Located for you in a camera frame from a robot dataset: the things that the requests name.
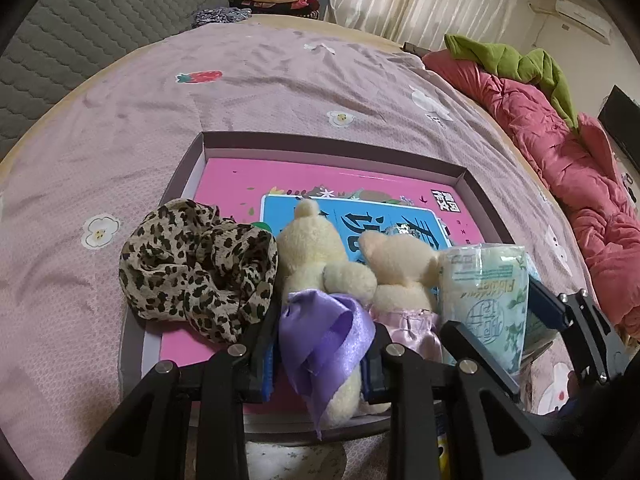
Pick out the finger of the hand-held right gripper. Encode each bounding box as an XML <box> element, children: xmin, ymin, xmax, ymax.
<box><xmin>527</xmin><ymin>276</ymin><xmax>626</xmax><ymax>386</ymax></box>
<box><xmin>439</xmin><ymin>319</ymin><xmax>523</xmax><ymax>403</ymax></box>

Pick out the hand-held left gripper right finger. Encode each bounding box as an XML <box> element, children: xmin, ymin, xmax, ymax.
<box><xmin>361</xmin><ymin>324</ymin><xmax>576</xmax><ymax>480</ymax></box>

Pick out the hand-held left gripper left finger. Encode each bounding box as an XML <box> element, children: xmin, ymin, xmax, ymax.
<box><xmin>62</xmin><ymin>300</ymin><xmax>282</xmax><ymax>480</ymax></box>

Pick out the green floral tissue pack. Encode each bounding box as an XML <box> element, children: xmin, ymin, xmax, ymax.
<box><xmin>439</xmin><ymin>243</ymin><xmax>532</xmax><ymax>376</ymax></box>

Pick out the cream plush bear pink dress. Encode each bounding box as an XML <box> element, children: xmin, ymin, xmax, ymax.
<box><xmin>357</xmin><ymin>227</ymin><xmax>445</xmax><ymax>366</ymax></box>

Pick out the cream plush bear purple ribbon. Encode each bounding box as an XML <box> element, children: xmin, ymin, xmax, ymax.
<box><xmin>276</xmin><ymin>199</ymin><xmax>377</xmax><ymax>441</ymax></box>

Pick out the leopard print scrunchie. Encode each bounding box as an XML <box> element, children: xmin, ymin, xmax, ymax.
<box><xmin>119</xmin><ymin>199</ymin><xmax>280</xmax><ymax>345</ymax></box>

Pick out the shallow brown cardboard box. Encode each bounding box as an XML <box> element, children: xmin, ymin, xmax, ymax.
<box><xmin>119</xmin><ymin>131</ymin><xmax>521</xmax><ymax>448</ymax></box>

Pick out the pink quilt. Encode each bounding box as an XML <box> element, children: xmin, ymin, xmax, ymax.
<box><xmin>422</xmin><ymin>50</ymin><xmax>640</xmax><ymax>333</ymax></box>

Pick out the pink picture book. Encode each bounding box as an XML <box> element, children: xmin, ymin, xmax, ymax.
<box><xmin>161</xmin><ymin>156</ymin><xmax>501</xmax><ymax>416</ymax></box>

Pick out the black television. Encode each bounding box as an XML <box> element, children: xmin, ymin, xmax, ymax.
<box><xmin>597</xmin><ymin>85</ymin><xmax>640</xmax><ymax>153</ymax></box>

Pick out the green blanket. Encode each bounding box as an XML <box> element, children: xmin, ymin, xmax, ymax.
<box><xmin>445</xmin><ymin>34</ymin><xmax>581</xmax><ymax>131</ymax></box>

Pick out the purple printed bed sheet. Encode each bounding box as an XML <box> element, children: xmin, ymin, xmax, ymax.
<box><xmin>0</xmin><ymin>22</ymin><xmax>608</xmax><ymax>480</ymax></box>

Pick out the white air conditioner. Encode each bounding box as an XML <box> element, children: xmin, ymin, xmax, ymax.
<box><xmin>554</xmin><ymin>0</ymin><xmax>613</xmax><ymax>43</ymax></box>

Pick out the white curtain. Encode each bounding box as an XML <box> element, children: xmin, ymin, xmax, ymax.
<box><xmin>307</xmin><ymin>0</ymin><xmax>531</xmax><ymax>53</ymax></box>

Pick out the blue patterned cloth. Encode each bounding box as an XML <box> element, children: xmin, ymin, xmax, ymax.
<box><xmin>192</xmin><ymin>7</ymin><xmax>248</xmax><ymax>28</ymax></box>

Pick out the dark red cloth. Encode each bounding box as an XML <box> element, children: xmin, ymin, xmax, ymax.
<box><xmin>287</xmin><ymin>0</ymin><xmax>326</xmax><ymax>17</ymax></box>

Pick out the grey quilted headboard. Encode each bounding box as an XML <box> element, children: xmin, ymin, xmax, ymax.
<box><xmin>0</xmin><ymin>0</ymin><xmax>231</xmax><ymax>133</ymax></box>

